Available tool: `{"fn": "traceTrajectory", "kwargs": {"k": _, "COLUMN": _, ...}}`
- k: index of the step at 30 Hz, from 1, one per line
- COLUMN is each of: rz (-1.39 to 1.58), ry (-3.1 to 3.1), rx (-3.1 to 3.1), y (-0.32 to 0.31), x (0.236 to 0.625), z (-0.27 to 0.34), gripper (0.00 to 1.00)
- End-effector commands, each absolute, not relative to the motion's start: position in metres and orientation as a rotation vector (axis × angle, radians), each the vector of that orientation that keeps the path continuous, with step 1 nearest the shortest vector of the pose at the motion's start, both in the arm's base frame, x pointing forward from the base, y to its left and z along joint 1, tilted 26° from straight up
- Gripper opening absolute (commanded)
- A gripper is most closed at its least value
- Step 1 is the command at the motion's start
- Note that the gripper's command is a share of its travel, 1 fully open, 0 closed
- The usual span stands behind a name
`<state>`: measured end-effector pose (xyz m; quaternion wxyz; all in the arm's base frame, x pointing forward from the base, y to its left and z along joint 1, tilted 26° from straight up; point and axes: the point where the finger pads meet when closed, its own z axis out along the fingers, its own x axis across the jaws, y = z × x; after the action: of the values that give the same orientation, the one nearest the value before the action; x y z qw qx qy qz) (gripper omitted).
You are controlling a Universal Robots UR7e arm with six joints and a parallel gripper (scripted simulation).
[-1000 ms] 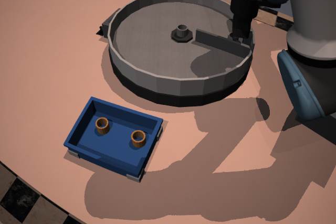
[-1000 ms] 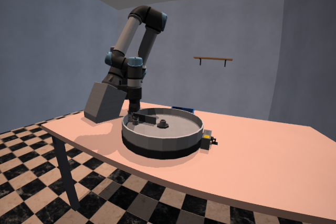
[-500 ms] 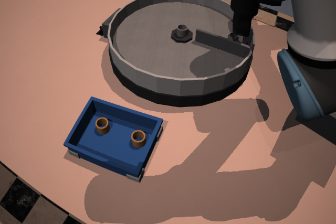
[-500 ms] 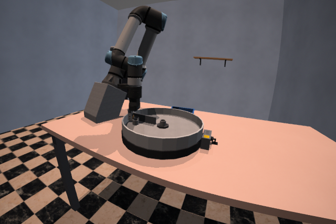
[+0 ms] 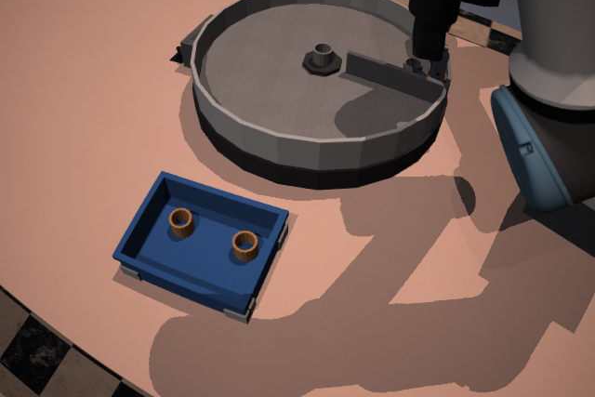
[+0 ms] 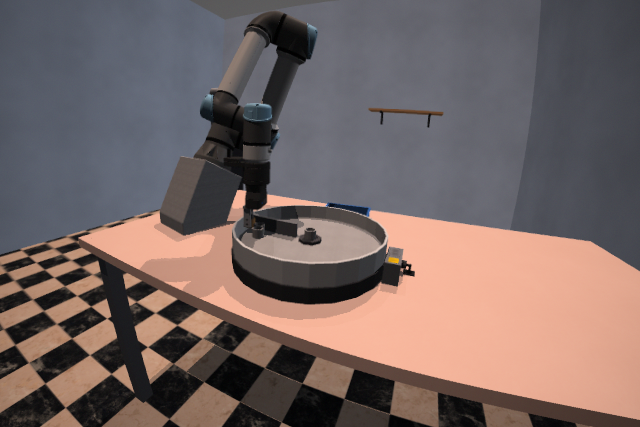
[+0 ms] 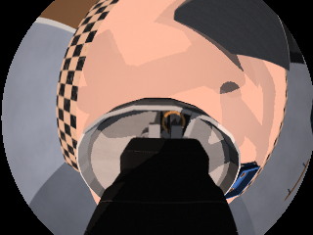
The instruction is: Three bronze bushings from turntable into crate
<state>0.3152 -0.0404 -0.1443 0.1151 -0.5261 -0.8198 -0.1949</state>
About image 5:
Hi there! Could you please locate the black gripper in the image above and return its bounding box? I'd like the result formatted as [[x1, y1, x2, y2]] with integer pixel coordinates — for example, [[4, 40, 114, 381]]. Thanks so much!
[[408, 0, 500, 80]]

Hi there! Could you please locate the blue plastic crate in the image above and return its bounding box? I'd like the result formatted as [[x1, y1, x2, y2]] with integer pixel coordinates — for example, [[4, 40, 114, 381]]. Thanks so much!
[[112, 171, 289, 324]]

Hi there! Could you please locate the grey round turntable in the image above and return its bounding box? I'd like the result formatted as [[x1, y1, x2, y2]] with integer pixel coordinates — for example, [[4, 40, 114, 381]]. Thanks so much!
[[170, 0, 452, 191]]

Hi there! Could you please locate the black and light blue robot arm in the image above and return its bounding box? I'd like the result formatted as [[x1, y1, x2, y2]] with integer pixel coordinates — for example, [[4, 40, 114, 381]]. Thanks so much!
[[490, 0, 595, 213]]

